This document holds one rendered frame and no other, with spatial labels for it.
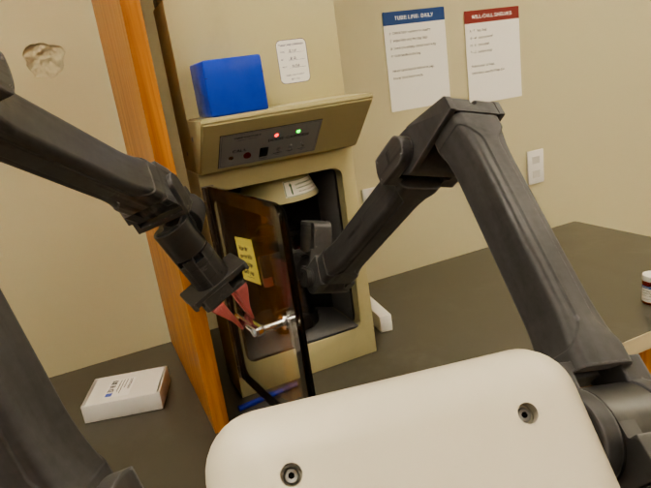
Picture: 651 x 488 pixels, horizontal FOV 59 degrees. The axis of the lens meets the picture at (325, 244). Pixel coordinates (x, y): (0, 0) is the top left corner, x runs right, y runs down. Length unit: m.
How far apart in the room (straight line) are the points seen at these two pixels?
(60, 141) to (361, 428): 0.43
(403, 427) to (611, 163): 2.10
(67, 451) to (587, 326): 0.42
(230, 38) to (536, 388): 0.89
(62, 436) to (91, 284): 1.11
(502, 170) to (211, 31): 0.64
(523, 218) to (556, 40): 1.57
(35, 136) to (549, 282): 0.48
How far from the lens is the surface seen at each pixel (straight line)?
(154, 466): 1.11
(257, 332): 0.86
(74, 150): 0.63
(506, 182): 0.61
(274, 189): 1.16
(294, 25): 1.14
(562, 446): 0.33
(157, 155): 0.97
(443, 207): 1.86
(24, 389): 0.43
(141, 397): 1.26
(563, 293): 0.56
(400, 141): 0.71
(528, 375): 0.33
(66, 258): 1.52
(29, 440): 0.43
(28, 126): 0.59
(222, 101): 0.98
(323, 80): 1.15
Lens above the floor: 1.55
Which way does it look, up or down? 16 degrees down
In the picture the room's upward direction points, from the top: 8 degrees counter-clockwise
